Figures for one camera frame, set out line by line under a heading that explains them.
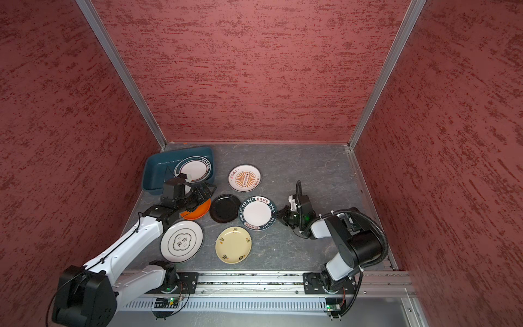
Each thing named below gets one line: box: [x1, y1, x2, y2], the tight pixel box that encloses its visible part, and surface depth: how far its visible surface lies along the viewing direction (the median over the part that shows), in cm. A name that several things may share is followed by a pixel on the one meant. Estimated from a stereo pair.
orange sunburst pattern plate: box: [227, 163, 262, 193], surface depth 108 cm
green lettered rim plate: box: [238, 194, 278, 232], surface depth 94 cm
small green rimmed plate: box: [173, 156, 212, 184], surface depth 109 cm
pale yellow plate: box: [215, 226, 252, 265], surface depth 85 cm
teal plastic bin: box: [142, 147, 214, 196], surface depth 109 cm
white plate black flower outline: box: [160, 220, 204, 263], surface depth 85 cm
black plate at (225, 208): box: [209, 193, 242, 223], surface depth 94 cm
